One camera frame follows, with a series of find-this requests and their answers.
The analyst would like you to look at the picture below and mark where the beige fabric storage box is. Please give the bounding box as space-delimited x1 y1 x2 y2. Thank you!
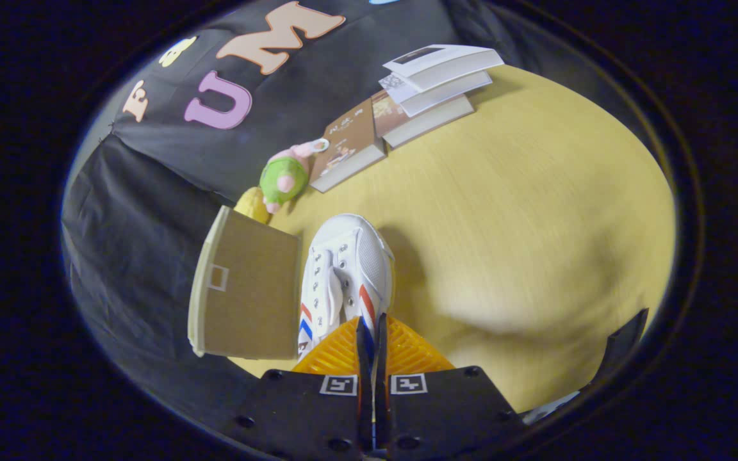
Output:
188 205 301 360

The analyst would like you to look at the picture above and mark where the brown photo cover book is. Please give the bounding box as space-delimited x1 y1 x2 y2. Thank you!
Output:
371 90 475 149

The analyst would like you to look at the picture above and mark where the white patterned cover book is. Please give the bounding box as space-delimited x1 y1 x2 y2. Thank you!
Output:
379 70 493 118

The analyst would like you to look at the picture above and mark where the green and pink plush toy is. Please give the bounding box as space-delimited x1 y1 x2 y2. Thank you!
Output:
259 138 330 214

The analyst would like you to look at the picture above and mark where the yellow knobbly toy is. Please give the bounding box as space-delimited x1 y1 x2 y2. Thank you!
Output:
233 186 272 225

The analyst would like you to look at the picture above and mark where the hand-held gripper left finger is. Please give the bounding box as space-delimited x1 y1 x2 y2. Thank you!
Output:
222 316 373 461

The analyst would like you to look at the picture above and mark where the white canvas shoe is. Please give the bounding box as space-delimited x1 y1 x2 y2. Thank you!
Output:
297 213 397 360

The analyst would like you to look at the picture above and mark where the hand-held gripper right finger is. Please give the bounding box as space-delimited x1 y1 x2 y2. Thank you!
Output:
375 314 527 461

